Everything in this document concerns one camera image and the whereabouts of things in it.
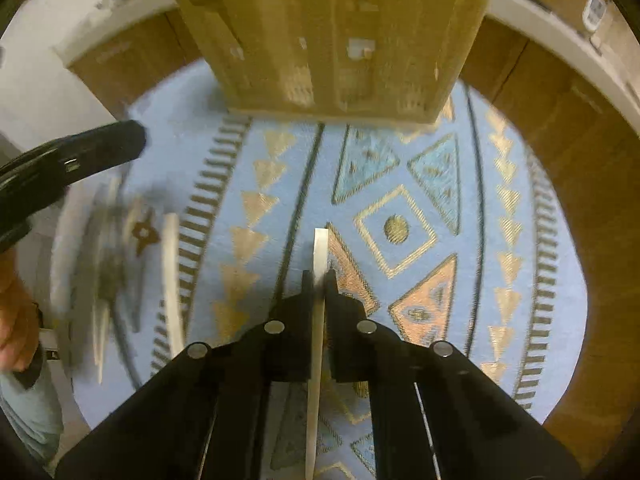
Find person's left forearm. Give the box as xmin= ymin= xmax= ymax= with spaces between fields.
xmin=0 ymin=360 xmax=66 ymax=476

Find pale wooden chopstick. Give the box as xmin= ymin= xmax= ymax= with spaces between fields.
xmin=94 ymin=305 xmax=112 ymax=386
xmin=305 ymin=228 xmax=331 ymax=480

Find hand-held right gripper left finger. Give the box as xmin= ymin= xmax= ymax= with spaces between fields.
xmin=55 ymin=269 xmax=323 ymax=480

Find brown rice cooker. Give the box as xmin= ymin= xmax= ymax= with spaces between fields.
xmin=545 ymin=0 xmax=626 ymax=46

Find black wristwatch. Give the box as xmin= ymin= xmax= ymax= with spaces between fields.
xmin=20 ymin=302 xmax=62 ymax=391

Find blue patterned tablecloth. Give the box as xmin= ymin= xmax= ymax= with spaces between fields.
xmin=50 ymin=55 xmax=588 ymax=480

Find yellow plastic utensil basket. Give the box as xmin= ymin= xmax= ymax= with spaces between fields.
xmin=162 ymin=0 xmax=501 ymax=127

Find person's left hand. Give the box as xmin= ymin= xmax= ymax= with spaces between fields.
xmin=0 ymin=247 xmax=43 ymax=373

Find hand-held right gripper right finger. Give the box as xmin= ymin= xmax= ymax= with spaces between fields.
xmin=324 ymin=269 xmax=583 ymax=480

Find chopsticks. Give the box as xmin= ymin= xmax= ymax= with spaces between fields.
xmin=161 ymin=212 xmax=187 ymax=356

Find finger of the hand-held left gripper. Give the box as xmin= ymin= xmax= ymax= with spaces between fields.
xmin=0 ymin=120 xmax=149 ymax=256

